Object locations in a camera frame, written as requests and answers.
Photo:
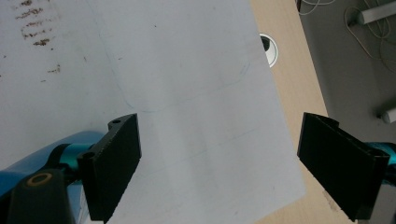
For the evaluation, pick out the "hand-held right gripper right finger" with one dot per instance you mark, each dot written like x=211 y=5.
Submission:
x=339 y=165

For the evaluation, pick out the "white table mat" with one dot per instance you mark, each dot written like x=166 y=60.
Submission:
x=186 y=77

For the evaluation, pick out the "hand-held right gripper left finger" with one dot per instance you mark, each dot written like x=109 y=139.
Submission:
x=109 y=168

